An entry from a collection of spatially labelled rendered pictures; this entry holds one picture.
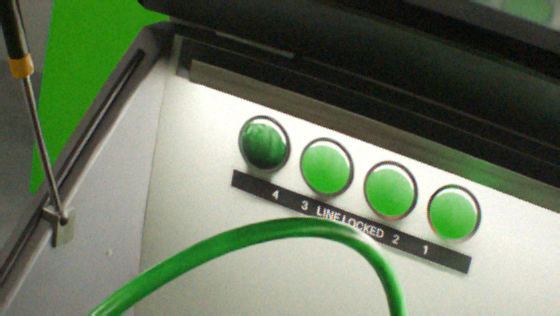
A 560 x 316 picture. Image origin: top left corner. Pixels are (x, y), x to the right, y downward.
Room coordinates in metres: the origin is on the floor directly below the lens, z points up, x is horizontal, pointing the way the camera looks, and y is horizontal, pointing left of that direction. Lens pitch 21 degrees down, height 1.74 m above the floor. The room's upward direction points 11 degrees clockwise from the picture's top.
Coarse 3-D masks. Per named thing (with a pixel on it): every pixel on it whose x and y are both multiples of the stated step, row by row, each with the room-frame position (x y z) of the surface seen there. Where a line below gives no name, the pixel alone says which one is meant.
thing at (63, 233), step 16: (0, 0) 0.81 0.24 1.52; (16, 0) 0.82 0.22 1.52; (0, 16) 0.82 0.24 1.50; (16, 16) 0.82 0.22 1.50; (16, 32) 0.83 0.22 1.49; (16, 48) 0.83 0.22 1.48; (16, 64) 0.84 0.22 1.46; (32, 64) 0.85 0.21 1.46; (32, 96) 0.86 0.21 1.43; (32, 112) 0.86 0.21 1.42; (32, 128) 0.87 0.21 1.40; (48, 160) 0.88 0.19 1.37; (48, 176) 0.89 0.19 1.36; (48, 208) 0.91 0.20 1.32; (64, 224) 0.90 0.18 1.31; (64, 240) 0.91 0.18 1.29
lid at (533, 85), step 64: (192, 0) 0.98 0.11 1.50; (256, 0) 0.90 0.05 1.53; (320, 0) 0.83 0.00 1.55; (384, 0) 0.82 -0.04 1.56; (448, 0) 0.76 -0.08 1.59; (512, 0) 0.71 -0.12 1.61; (384, 64) 0.92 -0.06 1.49; (448, 64) 0.84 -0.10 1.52; (512, 64) 0.77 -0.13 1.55; (512, 128) 0.93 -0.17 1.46
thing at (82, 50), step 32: (64, 0) 3.62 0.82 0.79; (96, 0) 3.56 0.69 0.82; (128, 0) 3.51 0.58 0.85; (64, 32) 3.61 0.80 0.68; (96, 32) 3.55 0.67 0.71; (128, 32) 3.50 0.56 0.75; (64, 64) 3.60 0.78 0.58; (96, 64) 3.54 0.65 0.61; (64, 96) 3.59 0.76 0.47; (64, 128) 3.58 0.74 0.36; (32, 160) 3.65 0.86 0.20; (32, 192) 3.64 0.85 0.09
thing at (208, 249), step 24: (312, 216) 0.74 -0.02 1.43; (216, 240) 0.69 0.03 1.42; (240, 240) 0.70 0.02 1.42; (264, 240) 0.71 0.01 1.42; (336, 240) 0.75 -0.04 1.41; (360, 240) 0.77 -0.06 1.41; (168, 264) 0.67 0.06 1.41; (192, 264) 0.67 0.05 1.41; (384, 264) 0.79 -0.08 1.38; (120, 288) 0.65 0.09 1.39; (144, 288) 0.65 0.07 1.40; (384, 288) 0.80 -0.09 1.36; (96, 312) 0.63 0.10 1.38; (120, 312) 0.64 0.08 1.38
